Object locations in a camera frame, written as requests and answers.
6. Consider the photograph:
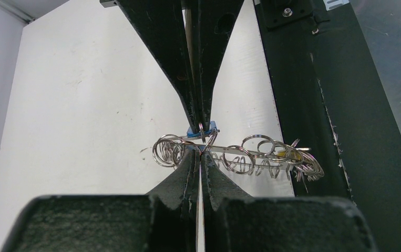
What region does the metal disc with keyrings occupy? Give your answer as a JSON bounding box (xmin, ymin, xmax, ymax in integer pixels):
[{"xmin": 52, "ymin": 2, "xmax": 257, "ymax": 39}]
[{"xmin": 152, "ymin": 128, "xmax": 325, "ymax": 182}]

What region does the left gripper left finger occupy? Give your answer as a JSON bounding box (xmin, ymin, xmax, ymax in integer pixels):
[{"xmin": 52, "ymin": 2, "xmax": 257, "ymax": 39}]
[{"xmin": 2, "ymin": 149, "xmax": 200, "ymax": 251}]

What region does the blue capped key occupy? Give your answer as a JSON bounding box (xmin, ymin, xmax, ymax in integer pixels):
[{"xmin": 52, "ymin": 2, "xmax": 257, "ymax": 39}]
[{"xmin": 186, "ymin": 120, "xmax": 219, "ymax": 138}]

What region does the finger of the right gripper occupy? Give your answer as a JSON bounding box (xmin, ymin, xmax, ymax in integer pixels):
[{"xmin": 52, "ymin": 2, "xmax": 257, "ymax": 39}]
[
  {"xmin": 116, "ymin": 0, "xmax": 198, "ymax": 133},
  {"xmin": 194, "ymin": 1, "xmax": 243, "ymax": 130}
]

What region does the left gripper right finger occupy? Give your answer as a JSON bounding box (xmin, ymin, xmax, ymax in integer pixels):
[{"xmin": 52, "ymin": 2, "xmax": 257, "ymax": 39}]
[{"xmin": 200, "ymin": 152, "xmax": 378, "ymax": 251}]

